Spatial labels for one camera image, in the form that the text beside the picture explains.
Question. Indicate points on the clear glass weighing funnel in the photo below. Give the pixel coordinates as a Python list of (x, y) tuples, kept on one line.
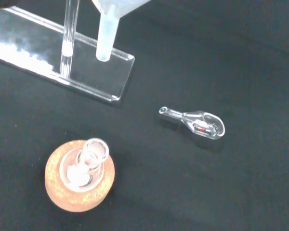
[(202, 125)]

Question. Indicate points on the clear acrylic funnel stand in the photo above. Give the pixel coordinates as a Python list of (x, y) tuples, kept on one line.
[(69, 67)]

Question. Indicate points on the round-bottom glass flask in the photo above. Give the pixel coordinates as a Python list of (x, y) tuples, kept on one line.
[(86, 166)]

